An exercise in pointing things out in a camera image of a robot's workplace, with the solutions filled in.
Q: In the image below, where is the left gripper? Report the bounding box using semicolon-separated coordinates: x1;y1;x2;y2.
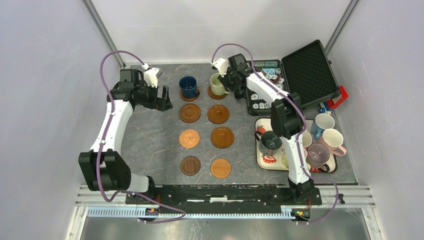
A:
135;80;173;112

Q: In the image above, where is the light green mug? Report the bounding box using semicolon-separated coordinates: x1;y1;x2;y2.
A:
210;73;230;96

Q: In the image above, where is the wooden coaster one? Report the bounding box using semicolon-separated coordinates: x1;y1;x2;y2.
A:
179;90;201;102

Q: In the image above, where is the wooden coaster two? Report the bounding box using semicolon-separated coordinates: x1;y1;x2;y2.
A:
207;86;227;100

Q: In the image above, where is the wooden coaster five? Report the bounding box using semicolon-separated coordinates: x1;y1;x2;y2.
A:
179;103;201;123

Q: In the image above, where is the dark blue mug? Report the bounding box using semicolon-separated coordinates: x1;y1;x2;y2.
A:
179;76;199;99

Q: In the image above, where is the wooden coaster three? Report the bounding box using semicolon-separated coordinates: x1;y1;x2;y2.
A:
207;104;230;124

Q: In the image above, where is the light cork coaster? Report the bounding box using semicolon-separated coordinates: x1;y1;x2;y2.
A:
178;129;200;149

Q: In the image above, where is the wooden coaster four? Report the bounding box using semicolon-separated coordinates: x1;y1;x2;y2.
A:
210;127;235;149

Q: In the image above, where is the dark walnut coaster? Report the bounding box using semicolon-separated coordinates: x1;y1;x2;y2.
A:
180;156;201;176

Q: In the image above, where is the grey green mug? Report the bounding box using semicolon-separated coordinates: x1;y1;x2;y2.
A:
255;130;283;156

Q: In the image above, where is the orange coaster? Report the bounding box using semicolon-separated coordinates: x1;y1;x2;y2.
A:
210;158;231;179

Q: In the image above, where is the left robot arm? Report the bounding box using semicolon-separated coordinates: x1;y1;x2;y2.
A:
78;67;173;204

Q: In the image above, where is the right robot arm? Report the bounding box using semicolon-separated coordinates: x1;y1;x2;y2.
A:
211;53;315;204

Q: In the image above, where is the black poker chip case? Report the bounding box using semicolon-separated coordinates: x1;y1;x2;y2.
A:
253;39;342;109

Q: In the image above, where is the peach pink mug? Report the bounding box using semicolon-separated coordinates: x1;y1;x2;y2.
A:
302;130;313;149

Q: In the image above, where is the white serving tray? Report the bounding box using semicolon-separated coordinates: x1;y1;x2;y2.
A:
254;117;338;174

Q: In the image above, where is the yellow green mug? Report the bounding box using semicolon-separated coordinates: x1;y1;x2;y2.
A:
281;153;289;169

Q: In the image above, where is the light blue mug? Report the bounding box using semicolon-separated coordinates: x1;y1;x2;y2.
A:
310;113;336;140

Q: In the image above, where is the red plastic block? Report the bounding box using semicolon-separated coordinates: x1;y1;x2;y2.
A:
326;85;349;110

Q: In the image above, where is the mauve mug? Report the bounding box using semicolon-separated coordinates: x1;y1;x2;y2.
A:
306;143;330;173

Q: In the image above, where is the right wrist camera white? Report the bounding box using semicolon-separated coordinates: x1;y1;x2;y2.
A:
210;58;230;77

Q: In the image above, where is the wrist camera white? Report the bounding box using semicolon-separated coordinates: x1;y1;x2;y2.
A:
210;58;230;77
143;67;162;88

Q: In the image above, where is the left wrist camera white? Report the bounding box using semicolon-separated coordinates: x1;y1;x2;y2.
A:
143;67;162;88

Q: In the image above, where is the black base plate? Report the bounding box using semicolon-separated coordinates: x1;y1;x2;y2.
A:
125;184;323;215

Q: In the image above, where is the aluminium frame rail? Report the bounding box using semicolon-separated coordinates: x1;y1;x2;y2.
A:
75;185;376;220

